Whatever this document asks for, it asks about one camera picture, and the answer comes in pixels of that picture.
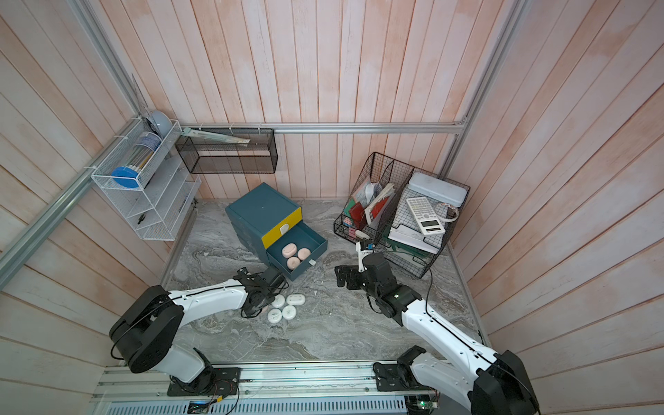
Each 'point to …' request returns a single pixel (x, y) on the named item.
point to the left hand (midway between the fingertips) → (263, 302)
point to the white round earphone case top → (278, 301)
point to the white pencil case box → (437, 189)
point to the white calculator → (426, 216)
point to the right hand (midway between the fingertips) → (346, 266)
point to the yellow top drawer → (283, 227)
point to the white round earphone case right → (289, 312)
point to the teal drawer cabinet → (271, 226)
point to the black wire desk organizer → (408, 213)
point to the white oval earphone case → (296, 299)
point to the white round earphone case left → (274, 316)
